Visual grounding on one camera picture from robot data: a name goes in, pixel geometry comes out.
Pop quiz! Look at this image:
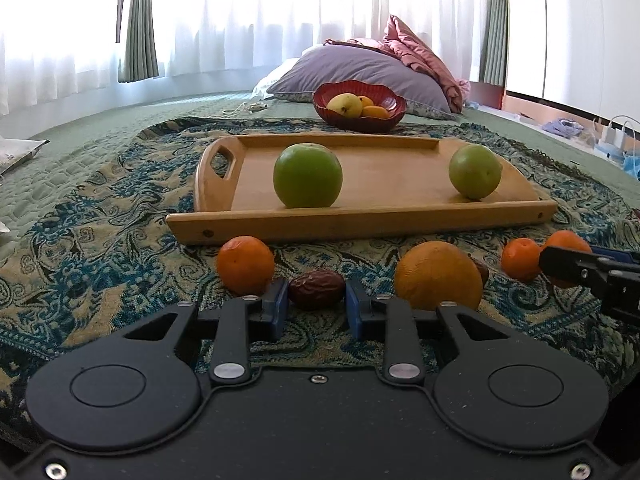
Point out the white sheer curtain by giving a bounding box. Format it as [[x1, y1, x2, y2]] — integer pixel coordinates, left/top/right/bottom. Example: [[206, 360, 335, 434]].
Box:
[[0, 0, 506, 111]]

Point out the newspaper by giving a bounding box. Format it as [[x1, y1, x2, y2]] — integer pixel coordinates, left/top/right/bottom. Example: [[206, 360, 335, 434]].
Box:
[[0, 136, 50, 176]]

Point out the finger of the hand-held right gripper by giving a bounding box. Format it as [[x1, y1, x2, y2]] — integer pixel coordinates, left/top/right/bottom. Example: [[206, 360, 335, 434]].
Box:
[[539, 245, 616, 287], [591, 246, 640, 264]]

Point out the pink quilt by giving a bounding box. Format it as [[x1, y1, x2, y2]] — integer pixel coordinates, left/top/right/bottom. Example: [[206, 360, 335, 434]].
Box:
[[325, 14, 471, 113]]

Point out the white wardrobe door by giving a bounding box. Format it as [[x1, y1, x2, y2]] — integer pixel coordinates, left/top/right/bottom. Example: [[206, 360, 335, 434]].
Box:
[[505, 0, 640, 116]]

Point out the large orange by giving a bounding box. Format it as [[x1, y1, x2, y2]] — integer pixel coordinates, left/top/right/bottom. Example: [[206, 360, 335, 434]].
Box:
[[394, 241, 484, 311]]

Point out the green apple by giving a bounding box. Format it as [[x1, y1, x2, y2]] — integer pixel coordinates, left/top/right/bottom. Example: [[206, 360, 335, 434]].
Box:
[[273, 143, 344, 209], [448, 143, 503, 201]]

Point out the wooden tray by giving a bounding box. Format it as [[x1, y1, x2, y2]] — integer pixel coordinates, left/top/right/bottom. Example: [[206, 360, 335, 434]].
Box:
[[165, 134, 558, 246]]

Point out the grey green curtain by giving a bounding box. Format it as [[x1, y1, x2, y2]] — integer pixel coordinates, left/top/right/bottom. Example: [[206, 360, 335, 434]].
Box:
[[479, 0, 508, 86], [117, 0, 160, 83]]

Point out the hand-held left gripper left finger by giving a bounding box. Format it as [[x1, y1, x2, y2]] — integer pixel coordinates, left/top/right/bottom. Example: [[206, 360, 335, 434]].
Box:
[[122, 280, 290, 387]]

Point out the light blue cloth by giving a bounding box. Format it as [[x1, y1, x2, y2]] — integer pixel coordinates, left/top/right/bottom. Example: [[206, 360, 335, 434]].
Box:
[[542, 118, 583, 139]]

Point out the green quilted bedspread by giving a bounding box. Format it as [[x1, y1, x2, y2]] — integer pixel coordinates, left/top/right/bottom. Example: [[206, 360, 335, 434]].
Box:
[[0, 91, 640, 241]]

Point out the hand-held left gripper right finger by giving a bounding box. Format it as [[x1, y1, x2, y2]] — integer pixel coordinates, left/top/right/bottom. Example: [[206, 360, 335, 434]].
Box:
[[345, 277, 513, 387]]

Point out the blue beige patterned blanket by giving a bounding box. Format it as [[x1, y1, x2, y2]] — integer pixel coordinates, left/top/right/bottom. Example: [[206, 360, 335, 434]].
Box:
[[0, 116, 640, 456]]

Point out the white pillow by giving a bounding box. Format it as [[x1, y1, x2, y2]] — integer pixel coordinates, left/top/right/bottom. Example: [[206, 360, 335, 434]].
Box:
[[251, 59, 301, 100]]

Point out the wooden bed frame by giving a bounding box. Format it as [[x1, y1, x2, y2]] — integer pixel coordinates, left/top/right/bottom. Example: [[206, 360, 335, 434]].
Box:
[[470, 80, 503, 109]]

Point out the red bowl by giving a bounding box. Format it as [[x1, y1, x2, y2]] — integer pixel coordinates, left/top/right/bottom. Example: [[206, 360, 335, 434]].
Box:
[[313, 80, 408, 134]]

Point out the white cable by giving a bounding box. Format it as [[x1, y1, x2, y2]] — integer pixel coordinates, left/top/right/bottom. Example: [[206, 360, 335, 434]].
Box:
[[222, 101, 268, 116]]

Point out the yellow apple in bowl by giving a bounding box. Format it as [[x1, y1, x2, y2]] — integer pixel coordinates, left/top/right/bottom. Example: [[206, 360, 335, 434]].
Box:
[[327, 93, 363, 118]]

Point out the white paper bag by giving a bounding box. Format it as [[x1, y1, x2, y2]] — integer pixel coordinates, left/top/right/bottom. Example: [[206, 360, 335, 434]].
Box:
[[600, 116, 640, 153]]

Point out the orange tangerine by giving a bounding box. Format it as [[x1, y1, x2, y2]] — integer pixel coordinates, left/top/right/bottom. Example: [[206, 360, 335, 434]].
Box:
[[216, 236, 276, 296], [542, 230, 593, 288], [501, 238, 543, 282]]

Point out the purple pillow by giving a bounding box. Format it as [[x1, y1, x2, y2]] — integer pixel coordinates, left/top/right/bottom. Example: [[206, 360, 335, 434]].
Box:
[[266, 42, 458, 121]]

